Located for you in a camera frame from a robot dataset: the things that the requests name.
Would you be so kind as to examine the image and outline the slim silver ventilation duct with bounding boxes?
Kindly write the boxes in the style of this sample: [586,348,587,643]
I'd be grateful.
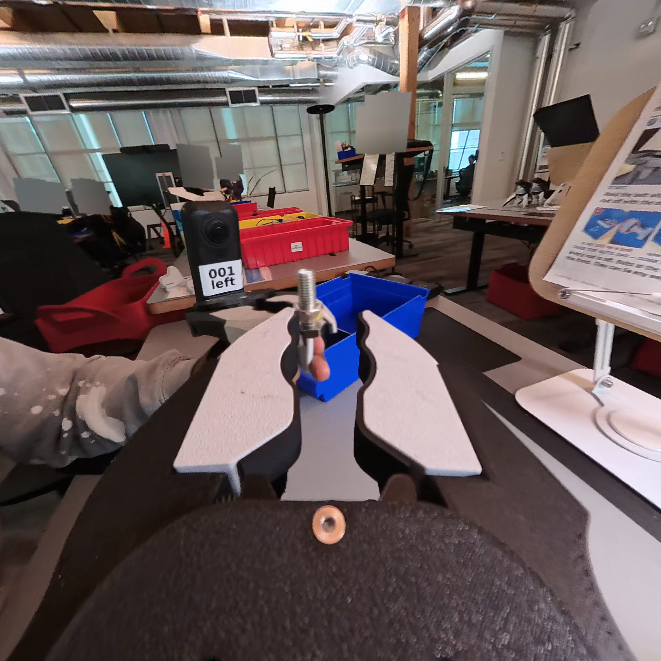
[67,94,322,108]

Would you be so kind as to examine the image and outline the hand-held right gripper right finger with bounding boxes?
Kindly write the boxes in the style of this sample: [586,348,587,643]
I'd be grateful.
[355,310,483,477]

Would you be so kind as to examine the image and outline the small black panel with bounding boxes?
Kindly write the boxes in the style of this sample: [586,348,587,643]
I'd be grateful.
[533,94,600,148]

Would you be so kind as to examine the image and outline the white charging dock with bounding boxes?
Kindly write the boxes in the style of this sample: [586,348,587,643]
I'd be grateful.
[157,266,195,291]

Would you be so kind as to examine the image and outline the black wall screen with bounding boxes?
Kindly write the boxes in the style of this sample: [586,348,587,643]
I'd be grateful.
[102,150,182,208]

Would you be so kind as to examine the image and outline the person's left forearm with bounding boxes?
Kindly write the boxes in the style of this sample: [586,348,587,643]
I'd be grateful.
[0,336,208,469]

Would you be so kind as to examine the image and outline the black rectangular device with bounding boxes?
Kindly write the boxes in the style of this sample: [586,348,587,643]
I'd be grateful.
[387,276,445,301]

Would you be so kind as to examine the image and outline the large black panel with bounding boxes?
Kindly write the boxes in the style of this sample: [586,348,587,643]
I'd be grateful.
[0,212,112,332]

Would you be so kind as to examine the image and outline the small wooden board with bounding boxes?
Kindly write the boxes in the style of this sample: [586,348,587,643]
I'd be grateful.
[547,142,596,187]

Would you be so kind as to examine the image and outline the black silver desk tools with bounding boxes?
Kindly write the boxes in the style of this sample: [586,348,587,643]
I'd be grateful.
[503,178,551,208]

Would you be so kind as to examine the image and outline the white stand rod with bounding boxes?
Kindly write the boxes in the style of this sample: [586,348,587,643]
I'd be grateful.
[592,320,616,384]

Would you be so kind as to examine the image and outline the wooden support post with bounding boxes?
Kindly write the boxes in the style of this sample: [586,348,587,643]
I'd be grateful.
[399,5,420,141]

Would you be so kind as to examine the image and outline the white tissue box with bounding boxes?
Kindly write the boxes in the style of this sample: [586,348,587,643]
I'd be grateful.
[168,186,228,205]

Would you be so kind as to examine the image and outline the wooden poster board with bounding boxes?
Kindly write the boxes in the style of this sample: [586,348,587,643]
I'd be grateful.
[528,85,661,342]

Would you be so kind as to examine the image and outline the printed instruction poster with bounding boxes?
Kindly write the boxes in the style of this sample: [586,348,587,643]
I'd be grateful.
[543,85,661,317]

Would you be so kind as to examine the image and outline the wooden desk black legs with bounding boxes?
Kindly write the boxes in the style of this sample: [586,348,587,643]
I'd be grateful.
[436,199,559,293]

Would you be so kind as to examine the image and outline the yellow plastic bin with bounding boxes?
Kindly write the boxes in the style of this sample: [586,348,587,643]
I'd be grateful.
[240,212,322,228]

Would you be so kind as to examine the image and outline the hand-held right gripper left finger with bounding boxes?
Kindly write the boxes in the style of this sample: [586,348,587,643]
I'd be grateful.
[174,308,303,495]

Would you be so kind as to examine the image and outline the black standing desk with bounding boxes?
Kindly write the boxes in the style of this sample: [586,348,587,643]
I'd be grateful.
[336,139,435,254]

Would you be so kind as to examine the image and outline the blue plastic bin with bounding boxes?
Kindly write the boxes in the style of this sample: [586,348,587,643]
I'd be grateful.
[297,273,431,402]

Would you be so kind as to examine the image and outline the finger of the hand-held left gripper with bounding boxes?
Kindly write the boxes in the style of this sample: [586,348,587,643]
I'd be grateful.
[310,305,339,336]
[223,305,317,375]

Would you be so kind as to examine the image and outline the black jacket yellow print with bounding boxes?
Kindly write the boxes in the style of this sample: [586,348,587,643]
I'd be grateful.
[67,207,148,270]

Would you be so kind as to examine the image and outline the silver hex bolt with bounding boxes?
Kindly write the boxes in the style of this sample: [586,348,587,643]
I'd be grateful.
[296,269,318,313]

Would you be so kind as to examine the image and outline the red box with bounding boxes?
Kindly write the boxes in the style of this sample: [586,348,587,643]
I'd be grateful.
[485,263,562,321]
[631,338,661,378]

